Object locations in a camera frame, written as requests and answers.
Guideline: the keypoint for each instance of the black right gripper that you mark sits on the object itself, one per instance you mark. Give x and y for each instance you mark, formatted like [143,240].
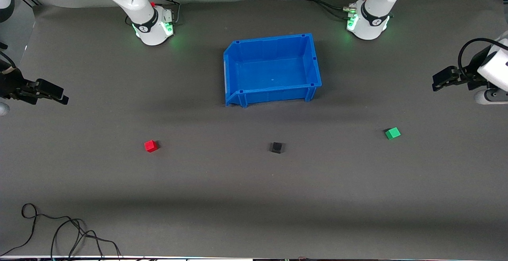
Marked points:
[8,85]

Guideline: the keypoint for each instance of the small black cube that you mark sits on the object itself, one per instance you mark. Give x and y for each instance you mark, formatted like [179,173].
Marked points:
[276,147]

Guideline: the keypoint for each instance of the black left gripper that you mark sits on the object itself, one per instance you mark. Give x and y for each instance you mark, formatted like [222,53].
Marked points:
[471,73]

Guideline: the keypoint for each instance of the small red cube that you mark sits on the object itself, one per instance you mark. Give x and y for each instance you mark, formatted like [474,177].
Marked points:
[150,146]

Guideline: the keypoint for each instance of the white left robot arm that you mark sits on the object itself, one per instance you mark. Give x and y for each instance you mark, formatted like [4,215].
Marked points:
[375,18]

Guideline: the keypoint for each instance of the dark grey table mat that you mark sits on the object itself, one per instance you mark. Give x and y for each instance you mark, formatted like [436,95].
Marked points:
[254,197]

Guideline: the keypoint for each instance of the blue plastic storage bin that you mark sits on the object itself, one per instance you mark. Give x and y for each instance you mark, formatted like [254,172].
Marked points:
[274,72]

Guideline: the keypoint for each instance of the small green cube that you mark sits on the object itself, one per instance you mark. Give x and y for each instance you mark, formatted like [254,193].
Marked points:
[392,133]

